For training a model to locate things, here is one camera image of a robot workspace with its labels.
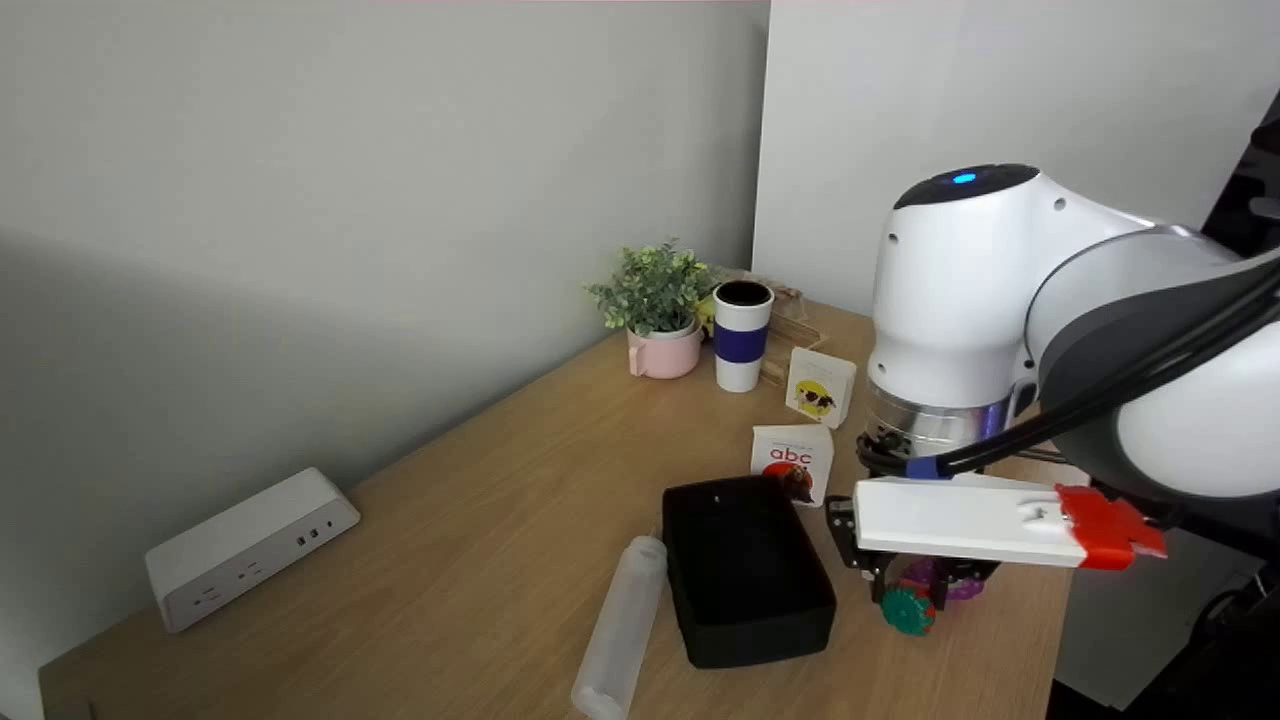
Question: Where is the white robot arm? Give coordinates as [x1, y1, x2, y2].
[840, 166, 1280, 635]

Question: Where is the white triangular card box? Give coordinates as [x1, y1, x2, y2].
[749, 425, 833, 509]

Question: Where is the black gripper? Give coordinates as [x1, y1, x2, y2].
[825, 497, 991, 615]

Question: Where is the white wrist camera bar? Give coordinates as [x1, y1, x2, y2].
[851, 472, 1169, 571]

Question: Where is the green potted plant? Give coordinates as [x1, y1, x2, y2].
[592, 244, 717, 336]

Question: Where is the white power strip box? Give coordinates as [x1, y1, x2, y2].
[142, 467, 361, 631]

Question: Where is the pink plant pot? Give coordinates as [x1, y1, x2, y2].
[626, 330, 699, 381]

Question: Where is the clear squeeze bottle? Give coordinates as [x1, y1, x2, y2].
[571, 537, 668, 720]

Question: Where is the white cup blue sleeve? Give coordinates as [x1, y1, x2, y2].
[712, 280, 772, 394]

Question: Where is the stack of picture cards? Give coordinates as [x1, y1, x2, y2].
[785, 347, 856, 428]

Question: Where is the red toy strawberry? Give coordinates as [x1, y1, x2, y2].
[879, 585, 931, 635]

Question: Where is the black rectangular box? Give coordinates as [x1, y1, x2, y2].
[665, 478, 837, 670]

